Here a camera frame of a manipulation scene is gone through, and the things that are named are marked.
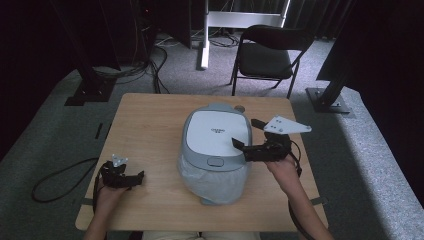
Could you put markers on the white metal stand frame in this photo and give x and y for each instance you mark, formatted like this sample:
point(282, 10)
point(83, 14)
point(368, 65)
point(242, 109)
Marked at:
point(240, 19)

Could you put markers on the small round brown object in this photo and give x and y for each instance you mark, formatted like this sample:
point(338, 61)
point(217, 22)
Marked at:
point(239, 108)

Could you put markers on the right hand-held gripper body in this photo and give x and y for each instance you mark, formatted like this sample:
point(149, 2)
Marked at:
point(271, 148)

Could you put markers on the black folding chair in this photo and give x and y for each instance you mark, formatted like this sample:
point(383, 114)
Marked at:
point(265, 60)

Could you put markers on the person's right hand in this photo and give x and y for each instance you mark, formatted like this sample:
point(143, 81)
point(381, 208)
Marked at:
point(285, 173)

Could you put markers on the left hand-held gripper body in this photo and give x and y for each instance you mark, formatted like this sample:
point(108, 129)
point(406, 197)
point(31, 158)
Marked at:
point(115, 175)

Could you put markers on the black metal stand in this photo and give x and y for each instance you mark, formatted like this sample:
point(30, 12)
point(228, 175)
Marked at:
point(328, 96)
point(91, 83)

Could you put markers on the black floor strip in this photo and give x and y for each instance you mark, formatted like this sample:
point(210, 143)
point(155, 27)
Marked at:
point(98, 130)

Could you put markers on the person's left hand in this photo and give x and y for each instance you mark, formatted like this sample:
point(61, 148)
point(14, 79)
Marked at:
point(111, 200)

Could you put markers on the grey white rice cooker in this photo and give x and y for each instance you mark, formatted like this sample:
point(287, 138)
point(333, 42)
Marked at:
point(216, 133)

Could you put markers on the dark curtain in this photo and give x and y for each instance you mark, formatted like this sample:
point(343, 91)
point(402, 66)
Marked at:
point(30, 66)
point(383, 83)

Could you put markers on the dark equipment rack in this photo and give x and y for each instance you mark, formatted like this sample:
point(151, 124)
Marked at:
point(160, 23)

